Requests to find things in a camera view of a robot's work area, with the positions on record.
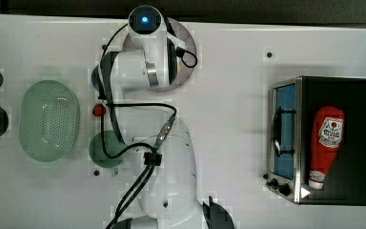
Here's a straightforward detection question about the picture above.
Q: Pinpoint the green perforated colander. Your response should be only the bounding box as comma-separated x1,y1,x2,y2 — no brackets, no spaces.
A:
19,80,80,162

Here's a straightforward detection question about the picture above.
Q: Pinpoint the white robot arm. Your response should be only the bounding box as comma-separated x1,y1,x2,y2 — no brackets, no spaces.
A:
91,5,235,229

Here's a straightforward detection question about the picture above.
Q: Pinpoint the small blue bowl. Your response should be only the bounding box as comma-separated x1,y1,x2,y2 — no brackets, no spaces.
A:
91,67,101,91

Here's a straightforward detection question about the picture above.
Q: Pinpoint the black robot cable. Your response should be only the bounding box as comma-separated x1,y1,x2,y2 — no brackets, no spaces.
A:
99,23,199,229

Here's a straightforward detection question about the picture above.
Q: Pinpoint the plush ketchup bottle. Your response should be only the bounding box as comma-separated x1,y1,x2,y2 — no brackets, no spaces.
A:
308,106,345,190

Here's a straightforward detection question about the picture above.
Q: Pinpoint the red toy strawberry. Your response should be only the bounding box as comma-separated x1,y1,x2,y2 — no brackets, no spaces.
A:
92,104,107,117

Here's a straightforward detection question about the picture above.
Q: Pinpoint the small green bowl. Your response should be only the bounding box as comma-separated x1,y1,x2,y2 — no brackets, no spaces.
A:
89,130,126,168

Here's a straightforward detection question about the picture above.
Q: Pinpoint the grey round plate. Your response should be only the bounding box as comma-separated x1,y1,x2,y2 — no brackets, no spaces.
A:
123,18,198,93

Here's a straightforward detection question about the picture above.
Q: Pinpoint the toy toaster oven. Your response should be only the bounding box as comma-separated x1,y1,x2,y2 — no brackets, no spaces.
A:
263,76,366,206

